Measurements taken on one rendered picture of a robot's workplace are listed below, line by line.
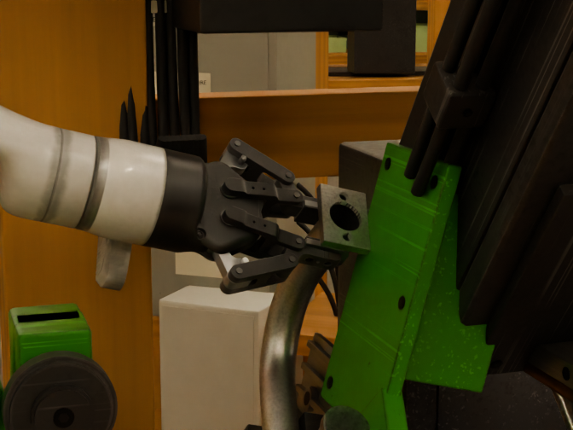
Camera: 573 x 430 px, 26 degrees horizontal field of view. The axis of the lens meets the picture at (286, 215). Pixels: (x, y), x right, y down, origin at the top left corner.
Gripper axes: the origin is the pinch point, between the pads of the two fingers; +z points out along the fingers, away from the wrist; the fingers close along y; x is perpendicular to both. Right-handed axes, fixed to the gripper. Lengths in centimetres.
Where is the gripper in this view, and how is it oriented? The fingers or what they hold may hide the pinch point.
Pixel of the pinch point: (321, 233)
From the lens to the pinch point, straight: 98.0
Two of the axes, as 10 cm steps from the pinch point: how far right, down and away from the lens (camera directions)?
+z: 9.2, 2.0, 3.4
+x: -3.9, 5.4, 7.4
